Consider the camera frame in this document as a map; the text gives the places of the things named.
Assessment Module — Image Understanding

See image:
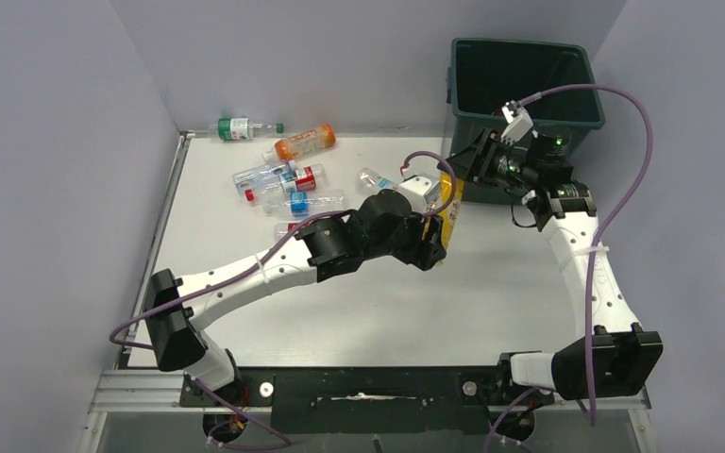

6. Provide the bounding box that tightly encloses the clear bottle blue stripe label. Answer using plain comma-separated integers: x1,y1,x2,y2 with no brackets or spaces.
355,167,398,195

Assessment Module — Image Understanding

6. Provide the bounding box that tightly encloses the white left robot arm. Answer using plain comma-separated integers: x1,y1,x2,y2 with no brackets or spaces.
142,190,447,390

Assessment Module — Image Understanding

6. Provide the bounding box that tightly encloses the clear bottle green cap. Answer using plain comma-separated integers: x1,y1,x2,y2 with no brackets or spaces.
208,117,285,142

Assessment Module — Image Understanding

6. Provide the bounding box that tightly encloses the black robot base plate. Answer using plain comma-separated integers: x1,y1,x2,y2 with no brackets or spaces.
177,365,558,439

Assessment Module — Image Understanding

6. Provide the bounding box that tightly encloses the aluminium table frame rail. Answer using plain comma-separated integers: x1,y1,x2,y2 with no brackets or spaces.
77,365,661,453

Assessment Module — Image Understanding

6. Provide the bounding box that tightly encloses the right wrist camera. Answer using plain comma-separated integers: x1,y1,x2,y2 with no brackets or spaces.
500,101,533,146

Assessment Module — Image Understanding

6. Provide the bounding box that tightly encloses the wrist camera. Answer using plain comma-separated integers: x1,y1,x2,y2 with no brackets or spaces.
500,101,533,146
396,174,441,213

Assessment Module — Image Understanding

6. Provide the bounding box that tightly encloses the clear bottle blue white label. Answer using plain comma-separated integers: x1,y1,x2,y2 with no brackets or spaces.
261,190,346,220

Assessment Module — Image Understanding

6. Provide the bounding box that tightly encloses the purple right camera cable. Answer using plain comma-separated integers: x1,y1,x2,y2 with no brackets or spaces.
482,84,655,453

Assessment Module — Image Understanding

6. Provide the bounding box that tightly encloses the bottle red blue label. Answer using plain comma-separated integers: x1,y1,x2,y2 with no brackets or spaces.
244,163,327,203

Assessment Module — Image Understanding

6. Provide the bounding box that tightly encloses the clear bottle red label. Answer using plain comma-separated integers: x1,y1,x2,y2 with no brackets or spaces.
274,222,302,243

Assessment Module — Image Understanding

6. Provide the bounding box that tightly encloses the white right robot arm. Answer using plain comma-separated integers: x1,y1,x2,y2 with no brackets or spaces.
448,128,664,403

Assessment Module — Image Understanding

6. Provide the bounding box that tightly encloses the clear bottle blue cap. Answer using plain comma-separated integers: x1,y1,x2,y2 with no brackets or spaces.
231,160,297,195

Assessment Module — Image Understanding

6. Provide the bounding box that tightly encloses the dark green trash bin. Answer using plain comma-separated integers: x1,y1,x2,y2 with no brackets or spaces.
441,37,606,207

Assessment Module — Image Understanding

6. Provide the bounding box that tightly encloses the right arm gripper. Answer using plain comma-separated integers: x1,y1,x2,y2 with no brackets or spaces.
439,127,540,191

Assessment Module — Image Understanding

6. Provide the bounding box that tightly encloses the orange drink bottle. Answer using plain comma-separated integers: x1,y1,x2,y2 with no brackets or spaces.
262,124,336,163

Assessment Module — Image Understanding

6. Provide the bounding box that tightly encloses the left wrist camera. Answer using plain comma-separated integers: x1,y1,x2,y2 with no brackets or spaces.
396,174,441,213

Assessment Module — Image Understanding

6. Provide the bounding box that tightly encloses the yellow juice bottle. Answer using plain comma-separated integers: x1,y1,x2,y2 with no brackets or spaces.
433,173,464,251

